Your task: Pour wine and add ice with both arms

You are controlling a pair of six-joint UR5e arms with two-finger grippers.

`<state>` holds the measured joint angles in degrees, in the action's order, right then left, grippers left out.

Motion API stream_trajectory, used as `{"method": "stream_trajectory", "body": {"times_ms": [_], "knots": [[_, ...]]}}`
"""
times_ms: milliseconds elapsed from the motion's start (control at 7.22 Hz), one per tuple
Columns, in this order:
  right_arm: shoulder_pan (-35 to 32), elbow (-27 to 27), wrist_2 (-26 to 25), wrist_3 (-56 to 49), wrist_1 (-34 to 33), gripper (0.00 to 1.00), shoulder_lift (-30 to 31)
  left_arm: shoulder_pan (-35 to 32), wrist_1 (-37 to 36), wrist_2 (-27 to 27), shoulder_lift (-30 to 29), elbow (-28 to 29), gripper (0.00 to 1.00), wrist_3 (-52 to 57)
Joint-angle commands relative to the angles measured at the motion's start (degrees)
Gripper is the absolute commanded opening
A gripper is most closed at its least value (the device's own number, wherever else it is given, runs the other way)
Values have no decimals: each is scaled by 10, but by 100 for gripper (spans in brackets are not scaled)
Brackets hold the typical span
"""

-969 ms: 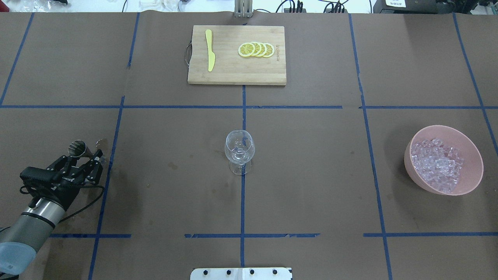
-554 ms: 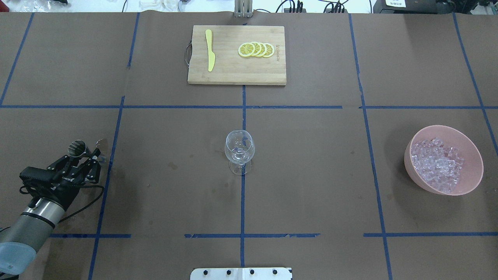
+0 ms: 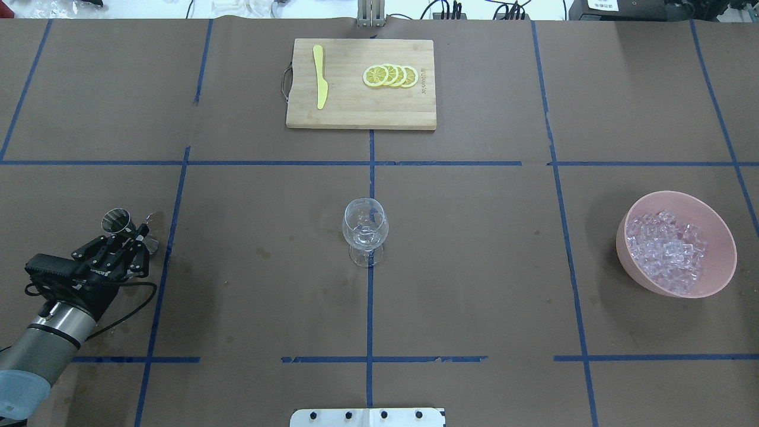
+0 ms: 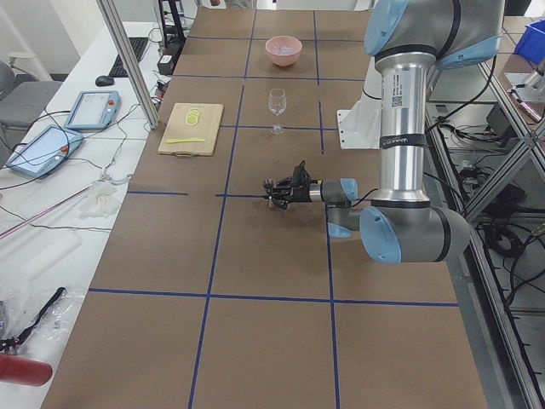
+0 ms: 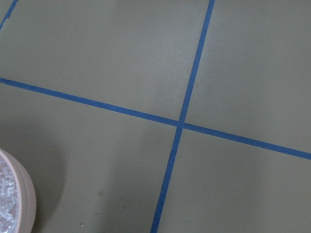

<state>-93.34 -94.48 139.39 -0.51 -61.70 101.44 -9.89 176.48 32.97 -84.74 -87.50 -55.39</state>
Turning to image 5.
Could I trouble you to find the clear ice cubes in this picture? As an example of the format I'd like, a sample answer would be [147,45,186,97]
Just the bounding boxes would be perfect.
[0,159,18,233]

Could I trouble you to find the pink bowl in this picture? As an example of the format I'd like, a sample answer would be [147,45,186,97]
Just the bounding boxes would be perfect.
[0,150,36,233]

